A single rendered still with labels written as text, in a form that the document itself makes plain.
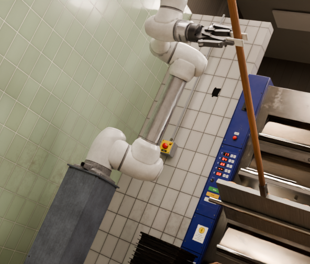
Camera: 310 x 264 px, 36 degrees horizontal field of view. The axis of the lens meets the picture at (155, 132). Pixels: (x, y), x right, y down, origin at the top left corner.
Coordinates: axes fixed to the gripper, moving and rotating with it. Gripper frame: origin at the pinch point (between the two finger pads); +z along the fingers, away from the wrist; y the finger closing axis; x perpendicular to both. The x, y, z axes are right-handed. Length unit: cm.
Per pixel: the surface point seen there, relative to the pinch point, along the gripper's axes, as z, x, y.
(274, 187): -7, -133, -27
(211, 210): -43, -149, -6
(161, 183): -87, -150, -13
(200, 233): -44, -155, 9
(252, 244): -12, -157, 3
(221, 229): -34, -155, 1
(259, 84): -44, -116, -94
